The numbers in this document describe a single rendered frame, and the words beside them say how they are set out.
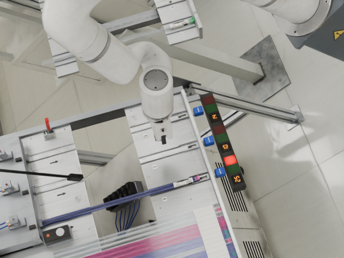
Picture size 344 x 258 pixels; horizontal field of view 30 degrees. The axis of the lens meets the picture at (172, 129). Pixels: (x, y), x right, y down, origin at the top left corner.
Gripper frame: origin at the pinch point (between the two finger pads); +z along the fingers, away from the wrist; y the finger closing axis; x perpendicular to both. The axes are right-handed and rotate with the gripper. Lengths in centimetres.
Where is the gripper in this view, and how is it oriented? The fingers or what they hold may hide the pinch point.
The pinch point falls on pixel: (159, 134)
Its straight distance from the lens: 186.2
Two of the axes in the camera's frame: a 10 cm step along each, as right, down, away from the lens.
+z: 0.1, 4.4, 9.0
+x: -9.6, 2.6, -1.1
